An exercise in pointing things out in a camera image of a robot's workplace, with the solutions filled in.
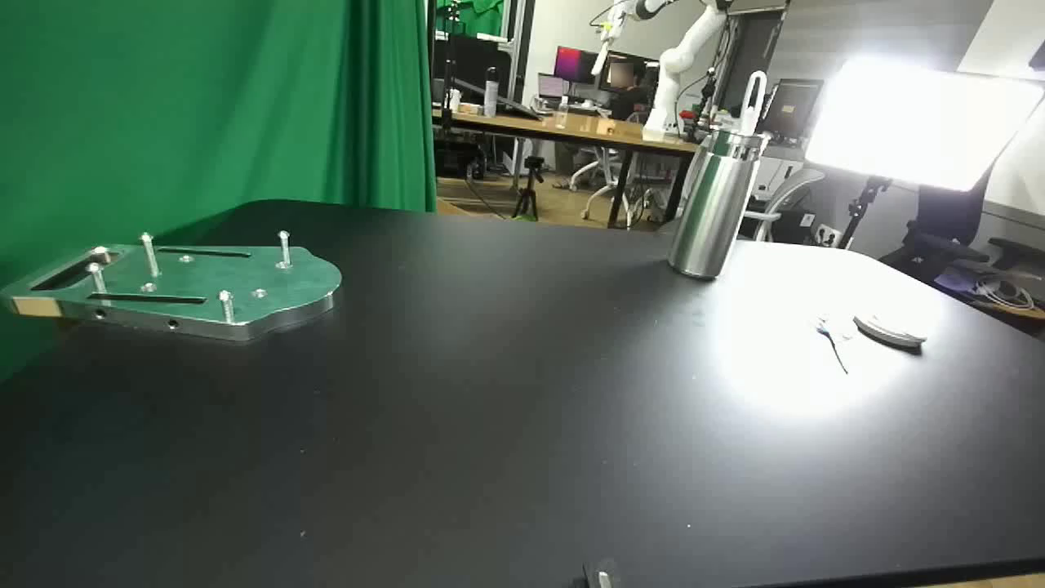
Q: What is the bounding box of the green screen curtain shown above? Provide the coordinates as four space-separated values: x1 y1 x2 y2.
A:
0 0 441 385

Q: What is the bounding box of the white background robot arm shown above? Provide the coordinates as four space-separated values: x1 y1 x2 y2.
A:
591 0 731 140

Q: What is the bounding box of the computer monitor with pink screen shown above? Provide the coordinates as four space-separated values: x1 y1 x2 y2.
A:
555 45 595 83

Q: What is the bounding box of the bright studio light panel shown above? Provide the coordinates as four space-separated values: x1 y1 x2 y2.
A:
805 54 1042 189

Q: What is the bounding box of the wooden background desk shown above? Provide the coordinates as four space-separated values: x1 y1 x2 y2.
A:
434 103 699 216

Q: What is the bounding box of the stainless steel flask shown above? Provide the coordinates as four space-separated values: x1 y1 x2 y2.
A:
670 129 768 282

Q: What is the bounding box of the metal plate with bolts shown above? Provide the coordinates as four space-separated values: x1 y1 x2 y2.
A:
3 233 343 344

